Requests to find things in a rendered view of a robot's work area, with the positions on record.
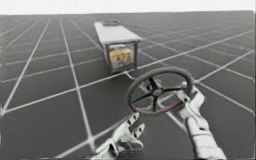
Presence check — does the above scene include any dark steering wheel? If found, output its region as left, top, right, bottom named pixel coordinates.
left=126, top=66, right=195, bottom=116

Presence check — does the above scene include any grey cart with brown box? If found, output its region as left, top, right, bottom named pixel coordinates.
left=94, top=18, right=143, bottom=75

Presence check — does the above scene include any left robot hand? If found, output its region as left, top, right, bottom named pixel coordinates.
left=111, top=112, right=146, bottom=151

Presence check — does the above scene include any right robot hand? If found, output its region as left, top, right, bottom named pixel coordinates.
left=175, top=81, right=206, bottom=126

